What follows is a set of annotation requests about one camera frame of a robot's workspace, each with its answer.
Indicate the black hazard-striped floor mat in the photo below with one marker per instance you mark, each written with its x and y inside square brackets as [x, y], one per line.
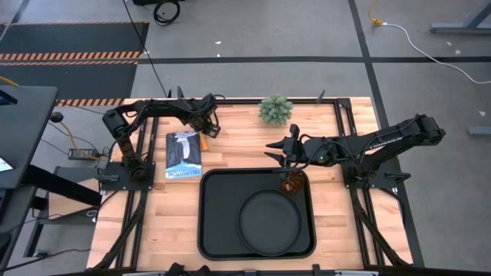
[76, 80]
[76, 38]

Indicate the tablet screen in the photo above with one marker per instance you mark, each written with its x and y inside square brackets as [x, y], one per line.
[4, 165]

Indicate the black round plate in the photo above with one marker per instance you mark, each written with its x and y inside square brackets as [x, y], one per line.
[268, 222]

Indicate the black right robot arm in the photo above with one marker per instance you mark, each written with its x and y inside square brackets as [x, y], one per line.
[399, 136]

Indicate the amber glass cup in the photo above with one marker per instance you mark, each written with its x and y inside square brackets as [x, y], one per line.
[295, 184]

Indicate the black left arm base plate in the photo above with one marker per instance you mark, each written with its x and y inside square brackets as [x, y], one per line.
[115, 180]

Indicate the black rectangular tray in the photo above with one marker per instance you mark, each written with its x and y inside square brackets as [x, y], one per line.
[218, 214]

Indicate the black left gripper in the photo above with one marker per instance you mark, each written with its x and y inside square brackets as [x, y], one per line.
[201, 113]

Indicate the black power adapter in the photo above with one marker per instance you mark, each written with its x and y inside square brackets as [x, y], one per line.
[82, 154]

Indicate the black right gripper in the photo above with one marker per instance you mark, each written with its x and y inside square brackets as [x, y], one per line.
[303, 151]

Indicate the grey table foot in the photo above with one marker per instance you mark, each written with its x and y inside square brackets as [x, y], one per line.
[479, 131]

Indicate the grey table leg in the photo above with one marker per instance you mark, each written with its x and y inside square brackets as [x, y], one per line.
[460, 27]

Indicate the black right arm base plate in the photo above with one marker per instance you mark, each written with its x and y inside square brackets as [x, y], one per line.
[383, 182]

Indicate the black desk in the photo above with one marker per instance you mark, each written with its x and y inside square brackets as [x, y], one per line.
[27, 126]

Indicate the book with waterfall cover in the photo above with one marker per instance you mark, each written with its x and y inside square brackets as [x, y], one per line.
[184, 161]

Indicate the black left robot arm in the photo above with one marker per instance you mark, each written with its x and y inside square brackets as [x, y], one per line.
[161, 107]

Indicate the frosted green artificial plant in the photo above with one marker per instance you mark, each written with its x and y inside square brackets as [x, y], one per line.
[275, 110]

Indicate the black round knob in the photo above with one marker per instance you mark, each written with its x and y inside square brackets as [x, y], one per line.
[56, 117]

